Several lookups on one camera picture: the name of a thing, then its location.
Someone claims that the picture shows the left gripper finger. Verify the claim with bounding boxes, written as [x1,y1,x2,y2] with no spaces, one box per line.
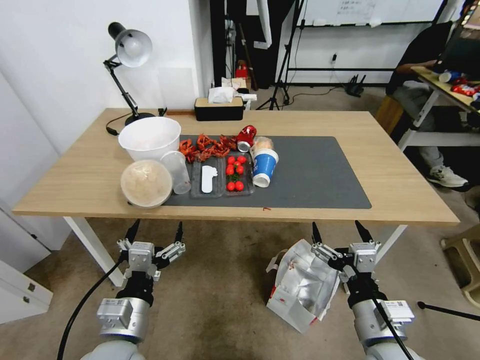
[116,219,141,253]
[155,221,187,269]

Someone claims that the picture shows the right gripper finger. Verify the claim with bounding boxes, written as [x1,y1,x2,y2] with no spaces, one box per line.
[310,221,344,268]
[355,220,382,253]

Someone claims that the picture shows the white foil food delivery bag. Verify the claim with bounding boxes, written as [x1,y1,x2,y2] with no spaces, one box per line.
[265,238,344,335]

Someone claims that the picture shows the clear cup with food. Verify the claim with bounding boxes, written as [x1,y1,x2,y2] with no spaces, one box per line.
[251,136,277,155]

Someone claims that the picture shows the round translucent lidded container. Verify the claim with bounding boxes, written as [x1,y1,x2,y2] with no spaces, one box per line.
[119,159,174,209]

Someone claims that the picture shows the wooden table with white legs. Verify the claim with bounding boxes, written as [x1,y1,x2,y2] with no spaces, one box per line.
[11,107,461,298]

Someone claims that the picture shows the dark grey desk mat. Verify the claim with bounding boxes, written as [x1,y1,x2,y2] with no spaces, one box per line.
[164,135,373,210]

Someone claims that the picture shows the clear plastic tray lid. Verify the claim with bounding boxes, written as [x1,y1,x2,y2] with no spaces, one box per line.
[189,156,226,199]

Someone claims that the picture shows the white plastic utensil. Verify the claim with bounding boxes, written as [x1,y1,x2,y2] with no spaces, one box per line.
[200,165,220,195]

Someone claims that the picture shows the clear plastic cup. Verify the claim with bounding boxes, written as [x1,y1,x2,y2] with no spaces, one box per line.
[160,150,193,196]

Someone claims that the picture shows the black tripod leg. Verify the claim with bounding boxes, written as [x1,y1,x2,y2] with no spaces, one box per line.
[416,300,480,314]

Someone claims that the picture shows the large white plastic bowl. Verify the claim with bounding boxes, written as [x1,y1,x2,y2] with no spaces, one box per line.
[118,116,183,163]

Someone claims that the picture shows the beige plastic stool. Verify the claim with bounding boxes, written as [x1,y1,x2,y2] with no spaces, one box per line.
[440,224,480,309]

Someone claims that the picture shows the clear plastic tomato tray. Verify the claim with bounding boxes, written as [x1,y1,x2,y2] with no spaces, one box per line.
[223,151,256,197]

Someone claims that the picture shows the blue and white paper cup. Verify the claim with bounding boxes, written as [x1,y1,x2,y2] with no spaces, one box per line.
[250,147,281,189]

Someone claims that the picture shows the red crayfish shells pile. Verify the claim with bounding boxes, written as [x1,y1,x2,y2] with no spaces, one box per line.
[178,133,238,164]

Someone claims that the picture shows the white drawer unit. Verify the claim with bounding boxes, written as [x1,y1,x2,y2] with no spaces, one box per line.
[0,257,54,326]

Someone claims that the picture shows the brown wooden box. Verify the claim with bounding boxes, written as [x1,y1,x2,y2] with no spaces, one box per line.
[374,95,404,137]

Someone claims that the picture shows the white cabinet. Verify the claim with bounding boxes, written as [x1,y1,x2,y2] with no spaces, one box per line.
[0,70,73,277]

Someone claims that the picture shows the red drink can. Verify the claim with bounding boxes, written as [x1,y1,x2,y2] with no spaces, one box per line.
[235,125,259,154]

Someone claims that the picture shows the black wifi router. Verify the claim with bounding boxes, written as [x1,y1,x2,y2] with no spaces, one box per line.
[344,73,367,98]

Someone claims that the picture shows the black tissue box wooden lid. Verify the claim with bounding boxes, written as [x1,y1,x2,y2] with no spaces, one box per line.
[194,96,245,122]

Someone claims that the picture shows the white tissue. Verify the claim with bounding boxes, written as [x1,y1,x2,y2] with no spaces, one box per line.
[208,86,236,104]

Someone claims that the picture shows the small white box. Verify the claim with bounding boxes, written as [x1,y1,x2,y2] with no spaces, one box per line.
[239,92,259,110]

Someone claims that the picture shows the red snack packets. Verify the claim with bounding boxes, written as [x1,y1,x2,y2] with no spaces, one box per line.
[451,77,480,98]

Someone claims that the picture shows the cardboard box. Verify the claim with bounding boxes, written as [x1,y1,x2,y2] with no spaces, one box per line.
[220,76,252,91]

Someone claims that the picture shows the person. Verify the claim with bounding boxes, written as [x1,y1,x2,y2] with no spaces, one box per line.
[385,20,480,193]

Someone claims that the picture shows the black tripod stand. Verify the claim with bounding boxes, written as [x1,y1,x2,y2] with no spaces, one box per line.
[256,0,307,112]

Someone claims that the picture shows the black desk lamp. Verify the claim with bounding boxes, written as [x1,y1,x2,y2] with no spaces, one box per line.
[102,21,157,127]

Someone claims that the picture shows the black laptop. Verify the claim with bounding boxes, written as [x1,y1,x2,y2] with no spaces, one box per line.
[437,17,480,73]

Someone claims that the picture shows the whiteboard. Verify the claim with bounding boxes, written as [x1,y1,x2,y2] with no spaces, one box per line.
[299,0,457,28]

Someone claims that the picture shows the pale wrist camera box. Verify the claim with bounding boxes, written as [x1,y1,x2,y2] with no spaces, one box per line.
[349,241,377,279]
[128,241,156,279]

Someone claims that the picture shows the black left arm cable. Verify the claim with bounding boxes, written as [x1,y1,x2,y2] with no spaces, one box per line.
[56,260,127,360]

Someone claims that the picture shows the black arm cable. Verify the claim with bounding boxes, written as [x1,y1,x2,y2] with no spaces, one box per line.
[369,277,410,360]
[56,260,127,360]

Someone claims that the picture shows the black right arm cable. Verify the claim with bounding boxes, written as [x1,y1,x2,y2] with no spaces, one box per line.
[369,277,410,360]

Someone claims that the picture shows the black lamp cable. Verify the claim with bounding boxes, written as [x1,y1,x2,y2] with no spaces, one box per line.
[105,113,131,136]

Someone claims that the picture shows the wooden side table white frame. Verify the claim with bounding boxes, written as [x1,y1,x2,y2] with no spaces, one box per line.
[396,65,480,152]

